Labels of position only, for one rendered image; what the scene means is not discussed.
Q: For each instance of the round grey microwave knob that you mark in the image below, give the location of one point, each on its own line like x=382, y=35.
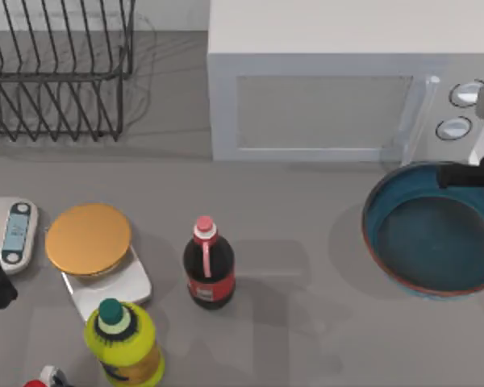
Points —
x=464, y=94
x=453, y=129

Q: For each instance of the blue bowl with red rim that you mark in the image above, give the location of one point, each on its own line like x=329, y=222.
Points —
x=427, y=246

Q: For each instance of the pale microwave door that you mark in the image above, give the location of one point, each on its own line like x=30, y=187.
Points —
x=322, y=113

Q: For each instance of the pale microwave oven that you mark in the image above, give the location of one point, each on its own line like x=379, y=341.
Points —
x=306, y=28

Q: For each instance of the dark cola bottle pink cap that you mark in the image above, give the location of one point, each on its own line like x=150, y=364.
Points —
x=209, y=270

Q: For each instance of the yellow bottle green cap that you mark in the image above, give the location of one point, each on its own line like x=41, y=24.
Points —
x=125, y=346

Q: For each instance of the white scale with orange plate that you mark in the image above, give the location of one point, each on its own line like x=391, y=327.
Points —
x=88, y=242

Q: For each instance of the white scale with blue display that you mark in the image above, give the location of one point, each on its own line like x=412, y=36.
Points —
x=18, y=234

